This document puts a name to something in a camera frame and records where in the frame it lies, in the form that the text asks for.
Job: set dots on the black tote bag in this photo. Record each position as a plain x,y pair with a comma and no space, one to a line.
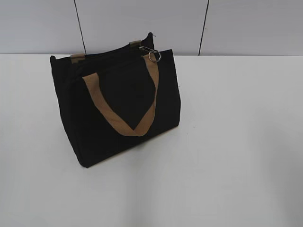
128,90

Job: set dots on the tan front bag handle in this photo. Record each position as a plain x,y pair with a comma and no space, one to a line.
93,85

